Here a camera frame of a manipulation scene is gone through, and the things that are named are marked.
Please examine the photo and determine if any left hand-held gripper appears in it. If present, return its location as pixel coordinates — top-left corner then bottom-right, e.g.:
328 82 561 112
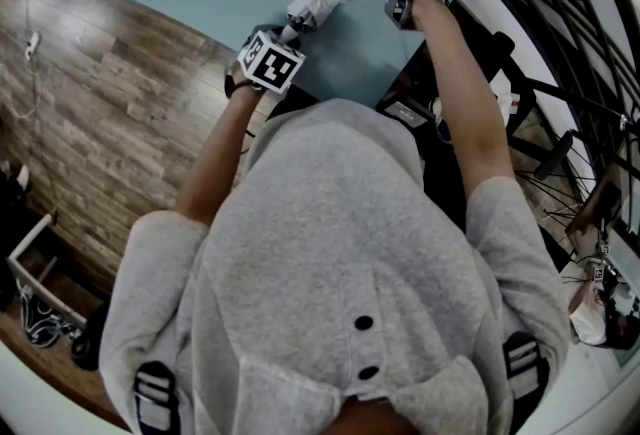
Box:
237 30 307 94

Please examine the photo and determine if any person's right forearm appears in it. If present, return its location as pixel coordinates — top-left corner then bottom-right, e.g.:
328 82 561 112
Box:
408 0 516 234

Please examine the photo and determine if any person's left forearm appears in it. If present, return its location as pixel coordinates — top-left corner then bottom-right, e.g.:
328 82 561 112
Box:
175 85 261 227

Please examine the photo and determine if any black waist box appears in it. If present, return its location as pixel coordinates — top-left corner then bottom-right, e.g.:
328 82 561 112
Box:
375 95 436 129

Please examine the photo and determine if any grey hooded sweatshirt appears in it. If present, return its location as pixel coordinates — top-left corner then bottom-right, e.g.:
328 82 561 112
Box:
98 97 574 435

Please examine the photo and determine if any white plastic bag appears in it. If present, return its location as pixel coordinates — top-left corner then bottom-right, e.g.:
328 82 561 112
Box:
432 72 521 139

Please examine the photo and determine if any black bicycle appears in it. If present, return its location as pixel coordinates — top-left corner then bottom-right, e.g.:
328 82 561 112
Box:
469 0 640 244

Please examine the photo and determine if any black wrist strap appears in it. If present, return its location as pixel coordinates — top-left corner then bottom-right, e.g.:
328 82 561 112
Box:
224 71 261 99

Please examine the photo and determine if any white shelf frame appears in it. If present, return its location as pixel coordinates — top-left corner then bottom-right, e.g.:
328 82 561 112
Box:
7 212 89 329

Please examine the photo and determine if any tangle of white cables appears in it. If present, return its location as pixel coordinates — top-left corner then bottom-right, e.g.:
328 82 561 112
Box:
17 280 84 349

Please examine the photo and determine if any black grey shoulder strap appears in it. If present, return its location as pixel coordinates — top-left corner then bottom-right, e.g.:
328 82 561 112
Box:
502 331 550 402
132 361 180 435

